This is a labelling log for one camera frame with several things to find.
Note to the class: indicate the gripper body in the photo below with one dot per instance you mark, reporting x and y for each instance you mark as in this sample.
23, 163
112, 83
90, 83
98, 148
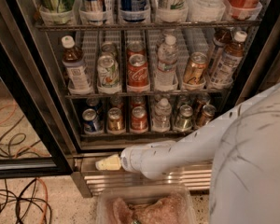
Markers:
130, 161

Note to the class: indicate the orange gold can front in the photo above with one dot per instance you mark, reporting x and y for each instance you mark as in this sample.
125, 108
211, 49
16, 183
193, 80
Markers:
115, 121

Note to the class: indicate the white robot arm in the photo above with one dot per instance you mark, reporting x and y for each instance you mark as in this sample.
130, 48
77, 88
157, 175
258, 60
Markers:
244, 146

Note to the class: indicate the blue pepsi can front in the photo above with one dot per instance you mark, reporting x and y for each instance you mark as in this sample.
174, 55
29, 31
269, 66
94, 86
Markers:
91, 121

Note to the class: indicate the red can bottom front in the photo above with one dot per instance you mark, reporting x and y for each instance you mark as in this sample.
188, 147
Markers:
139, 119

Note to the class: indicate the orange can bottom rear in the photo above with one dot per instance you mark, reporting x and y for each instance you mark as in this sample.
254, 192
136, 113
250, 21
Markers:
116, 101

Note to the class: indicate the blue can bottom rear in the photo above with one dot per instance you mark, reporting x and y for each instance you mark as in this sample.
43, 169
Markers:
95, 104

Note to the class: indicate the small water bottle bottom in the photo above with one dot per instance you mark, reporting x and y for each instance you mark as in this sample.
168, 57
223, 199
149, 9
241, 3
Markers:
161, 115

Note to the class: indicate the red can bottom rear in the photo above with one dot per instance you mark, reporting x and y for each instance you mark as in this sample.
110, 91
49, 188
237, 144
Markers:
138, 101

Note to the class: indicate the green silver can front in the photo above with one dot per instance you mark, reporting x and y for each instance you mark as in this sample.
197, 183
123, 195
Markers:
183, 119

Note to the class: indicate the red coca cola can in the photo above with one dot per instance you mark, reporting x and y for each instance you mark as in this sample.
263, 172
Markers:
137, 72

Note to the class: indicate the white green can middle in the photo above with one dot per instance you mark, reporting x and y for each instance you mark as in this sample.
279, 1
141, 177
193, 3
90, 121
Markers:
108, 74

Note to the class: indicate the stainless fridge base grille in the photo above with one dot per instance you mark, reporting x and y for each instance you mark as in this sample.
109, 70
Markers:
91, 182

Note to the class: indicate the black glass fridge door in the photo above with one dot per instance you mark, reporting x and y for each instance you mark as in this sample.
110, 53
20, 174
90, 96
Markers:
30, 143

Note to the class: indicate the gold can right front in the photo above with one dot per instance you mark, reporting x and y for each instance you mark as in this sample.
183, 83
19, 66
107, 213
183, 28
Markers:
205, 116

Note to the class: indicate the gold can right rear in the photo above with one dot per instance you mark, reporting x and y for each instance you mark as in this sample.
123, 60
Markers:
201, 99

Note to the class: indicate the white can middle rear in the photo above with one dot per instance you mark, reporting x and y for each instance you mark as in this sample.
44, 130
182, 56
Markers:
109, 48

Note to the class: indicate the red can middle rear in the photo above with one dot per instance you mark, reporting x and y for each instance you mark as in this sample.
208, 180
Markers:
135, 47

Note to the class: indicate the gold can middle shelf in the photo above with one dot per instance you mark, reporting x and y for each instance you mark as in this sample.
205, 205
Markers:
195, 67

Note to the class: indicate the clear plastic bin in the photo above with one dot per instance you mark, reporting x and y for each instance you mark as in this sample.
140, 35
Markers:
152, 204

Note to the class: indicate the brown tea bottle left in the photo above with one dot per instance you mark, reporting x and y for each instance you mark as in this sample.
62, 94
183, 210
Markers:
76, 68

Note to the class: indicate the brown tea bottle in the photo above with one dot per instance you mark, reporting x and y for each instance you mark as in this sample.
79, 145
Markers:
229, 59
221, 38
76, 68

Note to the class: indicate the clear water bottle middle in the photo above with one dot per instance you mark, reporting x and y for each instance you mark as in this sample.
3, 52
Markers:
166, 63

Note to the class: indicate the brown tea bottle right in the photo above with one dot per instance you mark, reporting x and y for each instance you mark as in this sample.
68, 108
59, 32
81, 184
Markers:
229, 59

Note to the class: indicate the brown tea bottle behind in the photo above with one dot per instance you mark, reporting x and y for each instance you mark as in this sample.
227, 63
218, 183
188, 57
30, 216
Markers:
221, 38

